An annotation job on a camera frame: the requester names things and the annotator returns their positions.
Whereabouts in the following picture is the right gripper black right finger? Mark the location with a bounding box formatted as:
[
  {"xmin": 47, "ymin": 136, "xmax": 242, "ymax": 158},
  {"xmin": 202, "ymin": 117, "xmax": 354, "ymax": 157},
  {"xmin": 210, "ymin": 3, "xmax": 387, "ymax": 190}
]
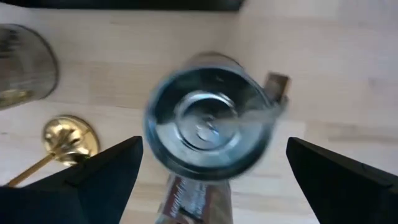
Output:
[{"xmin": 285, "ymin": 136, "xmax": 398, "ymax": 224}]

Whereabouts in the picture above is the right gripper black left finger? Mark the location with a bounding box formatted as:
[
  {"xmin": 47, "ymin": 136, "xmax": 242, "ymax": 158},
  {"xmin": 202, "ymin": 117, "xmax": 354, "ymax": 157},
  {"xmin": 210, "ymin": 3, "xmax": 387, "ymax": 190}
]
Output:
[{"xmin": 0, "ymin": 136, "xmax": 144, "ymax": 224}]

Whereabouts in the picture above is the tall gold candlestick holder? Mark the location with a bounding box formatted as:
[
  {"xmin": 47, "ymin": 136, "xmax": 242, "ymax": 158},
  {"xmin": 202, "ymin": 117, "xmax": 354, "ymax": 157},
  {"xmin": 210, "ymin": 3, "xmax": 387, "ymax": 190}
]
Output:
[{"xmin": 5, "ymin": 114, "xmax": 101, "ymax": 187}]

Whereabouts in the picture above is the silver floral candle tin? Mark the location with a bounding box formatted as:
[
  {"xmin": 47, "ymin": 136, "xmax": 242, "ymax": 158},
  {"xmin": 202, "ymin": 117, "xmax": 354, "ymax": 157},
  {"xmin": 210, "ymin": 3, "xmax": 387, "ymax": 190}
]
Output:
[
  {"xmin": 0, "ymin": 24, "xmax": 59, "ymax": 110},
  {"xmin": 142, "ymin": 51, "xmax": 289, "ymax": 224}
]

